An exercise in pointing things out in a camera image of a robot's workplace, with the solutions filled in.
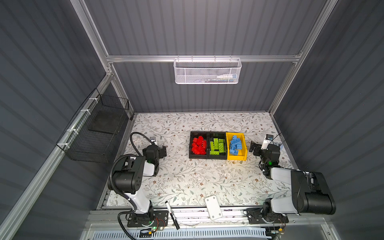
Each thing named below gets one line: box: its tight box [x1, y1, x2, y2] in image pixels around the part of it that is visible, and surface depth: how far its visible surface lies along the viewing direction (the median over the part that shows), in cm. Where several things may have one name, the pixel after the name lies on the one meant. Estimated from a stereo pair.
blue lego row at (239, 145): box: [236, 140, 243, 150], surface depth 98 cm
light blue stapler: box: [279, 144, 286, 153], surface depth 100 cm
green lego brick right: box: [210, 141, 215, 151], surface depth 100 cm
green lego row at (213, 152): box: [209, 149, 220, 155], surface depth 98 cm
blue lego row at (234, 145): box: [230, 139, 239, 153], surface depth 98 cm
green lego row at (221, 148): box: [218, 143, 225, 153], surface depth 99 cm
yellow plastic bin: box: [225, 132, 248, 161], surface depth 96 cm
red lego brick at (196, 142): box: [191, 136, 201, 148], surface depth 101 cm
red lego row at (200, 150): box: [191, 145, 207, 155], surface depth 98 cm
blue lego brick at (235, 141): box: [230, 135, 242, 147], surface depth 98 cm
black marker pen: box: [165, 201, 180, 230], surface depth 74 cm
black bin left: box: [189, 131, 209, 159], surface depth 98 cm
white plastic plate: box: [204, 195, 223, 221], surface depth 77 cm
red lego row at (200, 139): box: [197, 135, 204, 144], surface depth 101 cm
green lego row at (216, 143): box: [213, 138, 219, 150], surface depth 101 cm
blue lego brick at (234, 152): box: [230, 148, 239, 156], surface depth 95 cm
